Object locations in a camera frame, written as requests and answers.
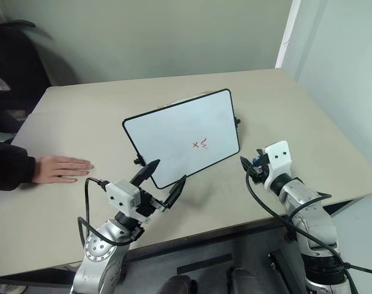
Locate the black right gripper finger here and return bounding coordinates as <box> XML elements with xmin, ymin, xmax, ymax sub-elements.
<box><xmin>240</xmin><ymin>156</ymin><xmax>254</xmax><ymax>178</ymax></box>

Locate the person's bare hand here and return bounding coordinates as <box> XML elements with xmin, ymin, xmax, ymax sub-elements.
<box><xmin>32</xmin><ymin>155</ymin><xmax>95</xmax><ymax>185</ymax></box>

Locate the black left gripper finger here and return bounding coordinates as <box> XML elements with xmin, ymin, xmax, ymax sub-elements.
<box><xmin>129</xmin><ymin>159</ymin><xmax>162</xmax><ymax>188</ymax></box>
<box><xmin>164</xmin><ymin>175</ymin><xmax>187</xmax><ymax>211</ymax></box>

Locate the person's black jacket torso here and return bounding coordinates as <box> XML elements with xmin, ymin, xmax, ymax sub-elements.
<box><xmin>0</xmin><ymin>20</ymin><xmax>77</xmax><ymax>134</ymax></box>

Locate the black flat bar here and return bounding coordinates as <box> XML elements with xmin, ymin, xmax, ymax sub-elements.
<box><xmin>176</xmin><ymin>254</ymin><xmax>233</xmax><ymax>276</ymax></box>

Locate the black metal bracket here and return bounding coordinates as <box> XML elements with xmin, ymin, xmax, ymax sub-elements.
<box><xmin>267</xmin><ymin>249</ymin><xmax>307</xmax><ymax>294</ymax></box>

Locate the white board with black frame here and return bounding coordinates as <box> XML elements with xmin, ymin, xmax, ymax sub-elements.
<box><xmin>122</xmin><ymin>88</ymin><xmax>241</xmax><ymax>190</ymax></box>

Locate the dark rounded shape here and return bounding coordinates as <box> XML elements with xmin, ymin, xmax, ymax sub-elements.
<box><xmin>161</xmin><ymin>274</ymin><xmax>199</xmax><ymax>294</ymax></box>
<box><xmin>227</xmin><ymin>266</ymin><xmax>261</xmax><ymax>294</ymax></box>

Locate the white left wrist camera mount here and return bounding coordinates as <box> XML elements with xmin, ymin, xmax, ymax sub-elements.
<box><xmin>105</xmin><ymin>179</ymin><xmax>142</xmax><ymax>216</ymax></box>

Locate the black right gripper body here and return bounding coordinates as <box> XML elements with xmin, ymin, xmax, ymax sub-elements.
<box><xmin>250</xmin><ymin>149</ymin><xmax>271</xmax><ymax>185</ymax></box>

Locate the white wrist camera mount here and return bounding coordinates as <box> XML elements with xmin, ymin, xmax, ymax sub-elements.
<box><xmin>105</xmin><ymin>179</ymin><xmax>142</xmax><ymax>216</ymax></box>
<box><xmin>262</xmin><ymin>140</ymin><xmax>294</xmax><ymax>189</ymax></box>

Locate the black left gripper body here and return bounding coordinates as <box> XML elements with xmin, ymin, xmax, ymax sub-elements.
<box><xmin>135</xmin><ymin>186</ymin><xmax>169</xmax><ymax>219</ymax></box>

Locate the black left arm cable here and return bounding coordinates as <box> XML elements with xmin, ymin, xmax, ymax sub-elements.
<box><xmin>77</xmin><ymin>177</ymin><xmax>135</xmax><ymax>246</ymax></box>

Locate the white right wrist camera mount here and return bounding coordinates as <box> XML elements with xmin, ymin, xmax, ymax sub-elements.
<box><xmin>262</xmin><ymin>140</ymin><xmax>294</xmax><ymax>189</ymax></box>

